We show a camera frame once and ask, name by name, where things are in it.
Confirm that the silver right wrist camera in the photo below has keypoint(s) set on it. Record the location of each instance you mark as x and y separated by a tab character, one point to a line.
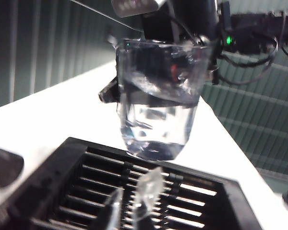
136	6

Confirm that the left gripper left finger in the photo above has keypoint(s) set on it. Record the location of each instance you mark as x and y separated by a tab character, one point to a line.
114	210

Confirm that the clear faceted plastic mug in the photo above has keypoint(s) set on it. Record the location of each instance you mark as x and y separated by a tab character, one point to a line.
158	107

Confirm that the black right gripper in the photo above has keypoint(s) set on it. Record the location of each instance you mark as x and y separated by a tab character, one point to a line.
189	21

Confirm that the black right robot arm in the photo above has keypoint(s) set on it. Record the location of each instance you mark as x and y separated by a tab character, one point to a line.
256	31

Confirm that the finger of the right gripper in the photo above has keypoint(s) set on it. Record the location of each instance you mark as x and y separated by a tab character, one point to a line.
108	92

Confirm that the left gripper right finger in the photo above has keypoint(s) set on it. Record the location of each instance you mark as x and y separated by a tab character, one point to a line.
148	191

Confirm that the black slatted drain rack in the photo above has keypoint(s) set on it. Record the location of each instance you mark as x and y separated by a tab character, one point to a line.
74	191

